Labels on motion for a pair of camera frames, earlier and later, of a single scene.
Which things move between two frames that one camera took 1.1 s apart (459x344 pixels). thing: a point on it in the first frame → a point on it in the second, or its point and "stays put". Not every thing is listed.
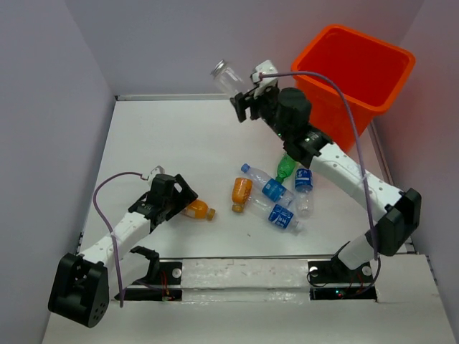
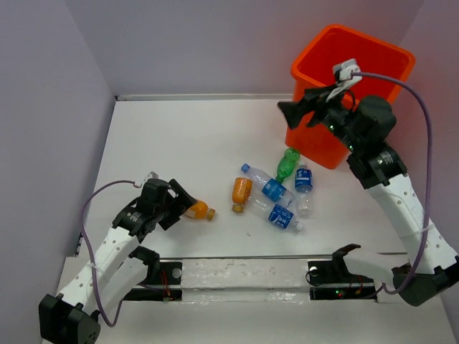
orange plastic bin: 367,71 stays put
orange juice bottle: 199,209 stays put
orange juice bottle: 241,190 stays put
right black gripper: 242,102 → 297,110
